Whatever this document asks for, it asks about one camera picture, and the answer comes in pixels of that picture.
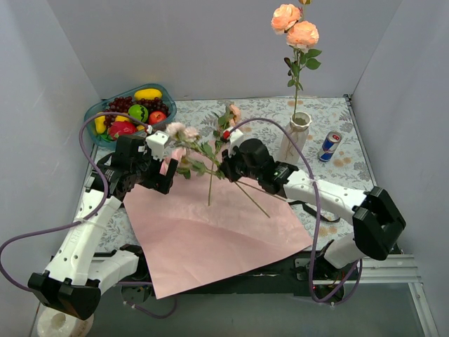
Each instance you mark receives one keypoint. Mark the purple wrapping paper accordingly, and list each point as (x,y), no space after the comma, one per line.
(205,230)

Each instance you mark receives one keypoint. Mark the two-bloom peach rose stem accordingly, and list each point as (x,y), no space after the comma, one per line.
(301,36)

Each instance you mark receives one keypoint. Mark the pink toy dragon fruit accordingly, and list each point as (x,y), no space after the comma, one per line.
(119,128)

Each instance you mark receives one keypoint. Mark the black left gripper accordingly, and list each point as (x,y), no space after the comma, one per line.
(151,172)

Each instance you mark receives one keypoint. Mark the yellow toy mango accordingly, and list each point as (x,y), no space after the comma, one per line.
(148,94)

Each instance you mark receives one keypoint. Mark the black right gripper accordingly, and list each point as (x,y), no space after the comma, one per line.
(229,166)

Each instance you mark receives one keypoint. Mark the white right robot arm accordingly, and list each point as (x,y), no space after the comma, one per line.
(376,221)

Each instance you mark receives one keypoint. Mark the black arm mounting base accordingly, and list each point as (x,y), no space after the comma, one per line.
(288,276)

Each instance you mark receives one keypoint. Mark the dark red toy grapes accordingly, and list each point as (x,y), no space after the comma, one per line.
(122,104)

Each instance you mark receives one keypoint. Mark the white ribbed ceramic vase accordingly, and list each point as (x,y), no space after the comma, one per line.
(298,131)

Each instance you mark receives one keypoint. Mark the pale pink rose stem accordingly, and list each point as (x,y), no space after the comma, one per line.
(194,155)

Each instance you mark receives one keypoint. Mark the blue silver energy drink can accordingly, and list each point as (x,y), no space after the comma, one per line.
(329,146)

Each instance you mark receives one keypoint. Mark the black gold-lettered ribbon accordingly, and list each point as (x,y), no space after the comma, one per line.
(313,212)

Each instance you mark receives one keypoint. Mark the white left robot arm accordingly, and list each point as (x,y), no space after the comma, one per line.
(75,279)

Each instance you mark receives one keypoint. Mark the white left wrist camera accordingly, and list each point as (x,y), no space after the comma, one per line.
(157,142)

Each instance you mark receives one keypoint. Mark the teal plastic fruit basket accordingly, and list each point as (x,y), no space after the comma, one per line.
(103,140)

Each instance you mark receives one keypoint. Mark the green toy watermelon ball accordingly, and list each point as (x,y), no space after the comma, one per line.
(138,112)

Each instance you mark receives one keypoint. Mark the small yellow toy fruit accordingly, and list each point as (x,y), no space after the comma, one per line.
(122,118)

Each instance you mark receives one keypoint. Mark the floral patterned table mat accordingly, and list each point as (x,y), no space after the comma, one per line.
(348,166)

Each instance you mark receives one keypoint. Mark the single peach rose stem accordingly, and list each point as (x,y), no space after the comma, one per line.
(229,119)

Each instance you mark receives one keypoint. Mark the red toy apple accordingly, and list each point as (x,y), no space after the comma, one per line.
(156,117)

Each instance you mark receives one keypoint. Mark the white tissue paper roll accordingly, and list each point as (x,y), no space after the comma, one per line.
(59,324)

